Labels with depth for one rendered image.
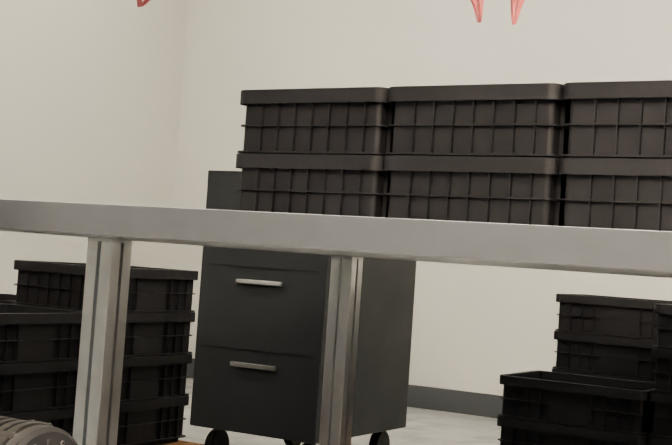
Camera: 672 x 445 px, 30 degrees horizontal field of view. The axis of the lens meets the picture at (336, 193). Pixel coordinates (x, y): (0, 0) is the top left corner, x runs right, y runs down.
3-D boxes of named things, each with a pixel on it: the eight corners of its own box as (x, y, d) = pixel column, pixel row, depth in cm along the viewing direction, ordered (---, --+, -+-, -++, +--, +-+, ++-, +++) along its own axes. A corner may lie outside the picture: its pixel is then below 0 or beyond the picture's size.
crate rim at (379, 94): (383, 101, 200) (384, 86, 200) (235, 103, 216) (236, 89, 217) (495, 132, 233) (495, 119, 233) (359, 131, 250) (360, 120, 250)
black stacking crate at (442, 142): (553, 164, 183) (558, 86, 184) (380, 161, 199) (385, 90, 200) (647, 187, 216) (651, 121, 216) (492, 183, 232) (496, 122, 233)
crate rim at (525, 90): (558, 98, 183) (559, 82, 183) (383, 101, 200) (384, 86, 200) (651, 132, 216) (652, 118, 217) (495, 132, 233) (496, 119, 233)
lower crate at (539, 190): (550, 239, 182) (554, 157, 183) (374, 230, 199) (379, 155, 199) (645, 251, 215) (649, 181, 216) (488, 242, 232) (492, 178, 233)
